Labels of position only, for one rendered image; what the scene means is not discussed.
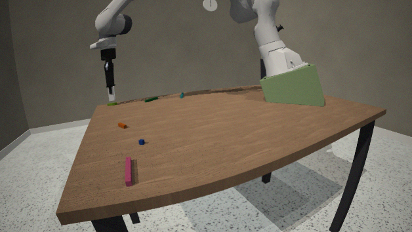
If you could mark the pink rod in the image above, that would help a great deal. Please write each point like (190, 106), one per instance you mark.
(128, 172)

